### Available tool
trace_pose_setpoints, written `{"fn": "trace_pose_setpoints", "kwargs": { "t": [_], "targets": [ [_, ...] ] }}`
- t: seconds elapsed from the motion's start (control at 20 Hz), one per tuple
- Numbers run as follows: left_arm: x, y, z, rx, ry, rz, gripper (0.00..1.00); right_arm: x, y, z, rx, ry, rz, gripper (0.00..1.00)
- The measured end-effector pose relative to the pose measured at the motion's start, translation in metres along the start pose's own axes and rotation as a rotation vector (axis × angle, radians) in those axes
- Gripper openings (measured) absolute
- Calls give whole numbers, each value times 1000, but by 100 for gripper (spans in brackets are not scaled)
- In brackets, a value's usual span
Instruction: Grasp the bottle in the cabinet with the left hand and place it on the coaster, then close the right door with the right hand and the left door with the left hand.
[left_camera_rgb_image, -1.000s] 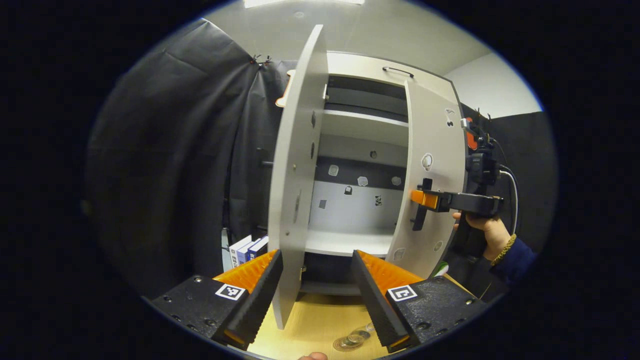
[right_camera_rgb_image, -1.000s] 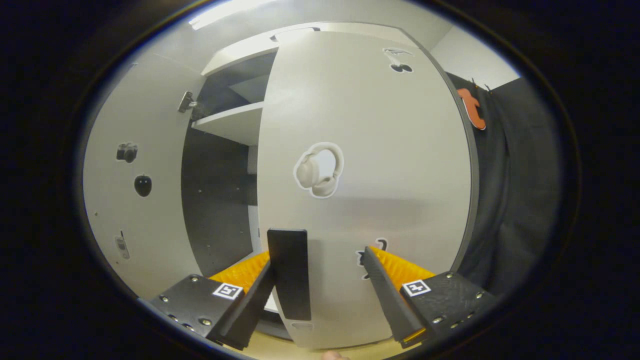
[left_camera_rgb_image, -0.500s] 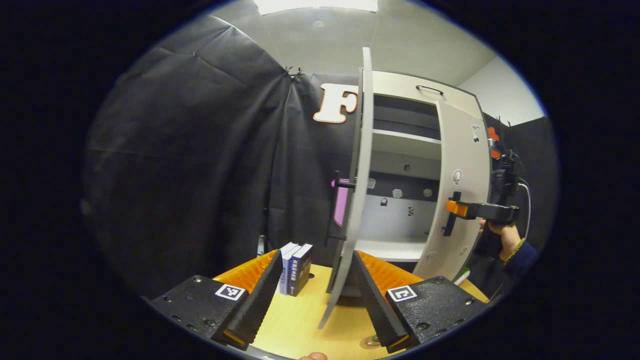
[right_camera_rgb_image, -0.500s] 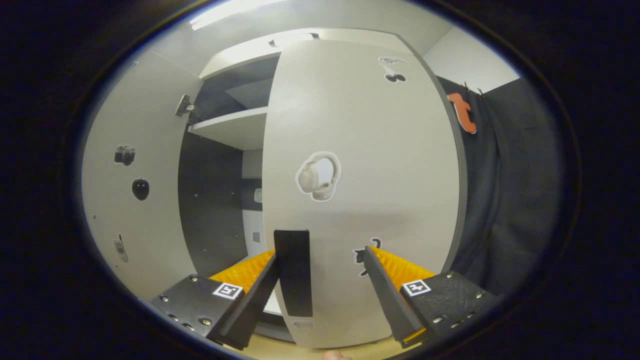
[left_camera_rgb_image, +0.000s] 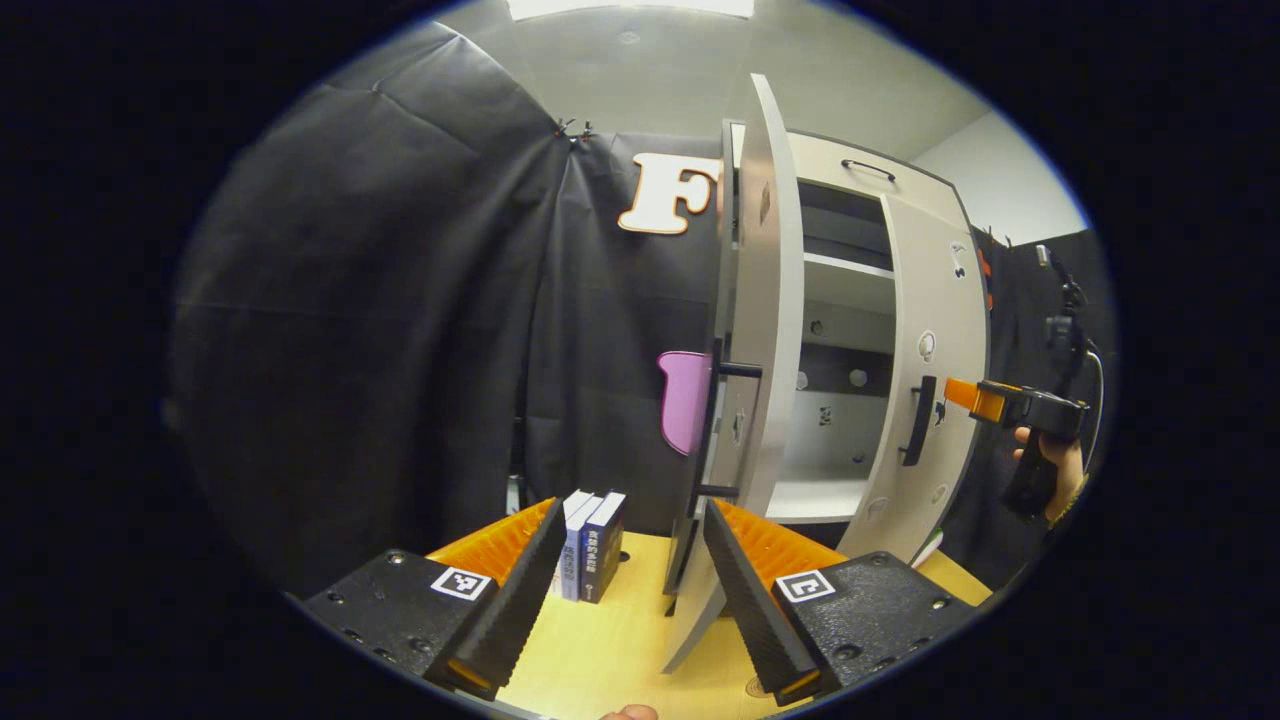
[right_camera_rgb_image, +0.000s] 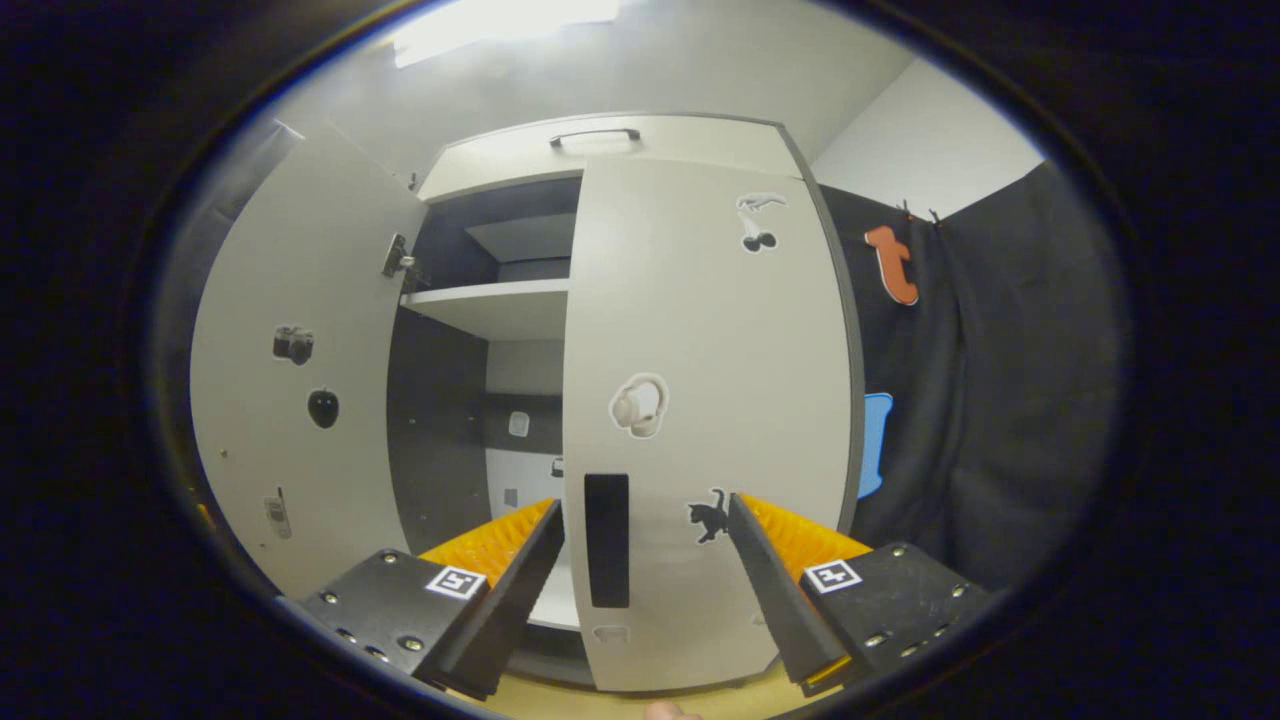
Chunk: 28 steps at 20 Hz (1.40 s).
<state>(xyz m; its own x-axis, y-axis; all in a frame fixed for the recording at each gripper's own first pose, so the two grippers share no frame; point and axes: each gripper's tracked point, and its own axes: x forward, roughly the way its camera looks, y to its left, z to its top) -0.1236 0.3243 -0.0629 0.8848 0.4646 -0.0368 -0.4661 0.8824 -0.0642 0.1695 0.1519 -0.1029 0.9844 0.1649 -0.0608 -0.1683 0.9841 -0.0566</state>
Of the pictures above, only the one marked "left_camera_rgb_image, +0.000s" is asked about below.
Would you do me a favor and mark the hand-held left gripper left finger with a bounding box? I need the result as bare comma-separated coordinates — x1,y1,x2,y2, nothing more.
303,497,568,701

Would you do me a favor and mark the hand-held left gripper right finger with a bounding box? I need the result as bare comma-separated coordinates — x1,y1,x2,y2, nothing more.
703,498,976,707

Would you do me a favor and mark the white cabinet door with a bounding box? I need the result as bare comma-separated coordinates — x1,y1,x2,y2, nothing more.
660,72,806,673
835,195,991,563

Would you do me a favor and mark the white and grey cabinet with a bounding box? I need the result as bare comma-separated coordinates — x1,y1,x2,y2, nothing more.
720,120,993,563

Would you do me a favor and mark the white cabinet drawer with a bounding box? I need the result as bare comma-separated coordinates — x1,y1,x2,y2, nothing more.
788,130,963,203

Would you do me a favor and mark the black equipment stand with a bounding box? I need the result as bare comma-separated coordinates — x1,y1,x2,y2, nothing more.
1034,244,1103,401

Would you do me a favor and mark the dark blue book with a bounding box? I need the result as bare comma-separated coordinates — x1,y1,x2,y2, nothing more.
580,489,629,605

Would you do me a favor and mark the white book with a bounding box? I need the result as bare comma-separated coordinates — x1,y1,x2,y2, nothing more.
555,488,595,591

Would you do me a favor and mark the ceiling light panel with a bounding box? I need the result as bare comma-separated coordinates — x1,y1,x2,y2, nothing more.
508,0,757,21

